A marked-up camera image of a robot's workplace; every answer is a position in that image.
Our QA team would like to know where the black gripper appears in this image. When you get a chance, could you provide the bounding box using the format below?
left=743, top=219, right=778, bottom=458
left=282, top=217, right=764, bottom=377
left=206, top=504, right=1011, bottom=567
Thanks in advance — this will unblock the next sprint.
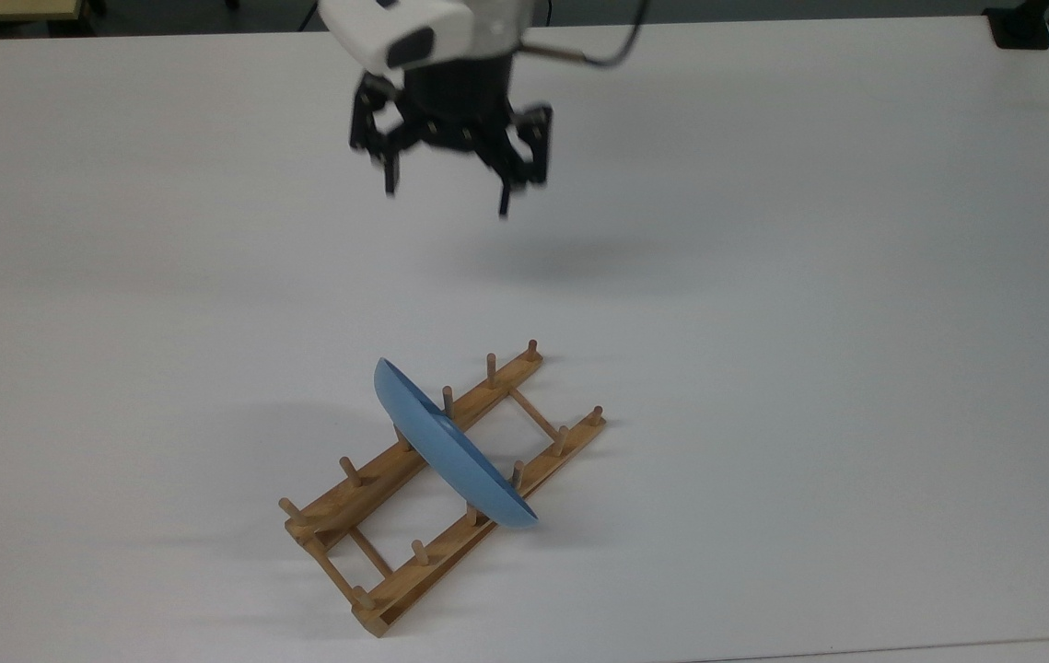
left=348, top=53, right=554, bottom=220

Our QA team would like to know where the blue round plate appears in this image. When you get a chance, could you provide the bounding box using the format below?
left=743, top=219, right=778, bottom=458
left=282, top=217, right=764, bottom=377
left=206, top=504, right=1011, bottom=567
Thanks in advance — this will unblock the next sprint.
left=373, top=357, right=540, bottom=529

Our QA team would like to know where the wooden plate rack with pegs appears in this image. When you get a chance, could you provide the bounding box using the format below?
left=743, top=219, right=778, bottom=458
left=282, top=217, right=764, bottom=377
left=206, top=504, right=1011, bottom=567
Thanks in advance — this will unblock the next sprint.
left=278, top=339, right=608, bottom=639

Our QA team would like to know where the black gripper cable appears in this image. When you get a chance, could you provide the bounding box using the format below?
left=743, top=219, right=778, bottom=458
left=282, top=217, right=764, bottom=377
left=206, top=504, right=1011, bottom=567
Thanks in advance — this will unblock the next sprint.
left=520, top=0, right=651, bottom=68

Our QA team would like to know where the black table clamp mount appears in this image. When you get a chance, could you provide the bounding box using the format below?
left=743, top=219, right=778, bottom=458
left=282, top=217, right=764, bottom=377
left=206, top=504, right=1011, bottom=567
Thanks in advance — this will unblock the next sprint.
left=984, top=0, right=1049, bottom=51

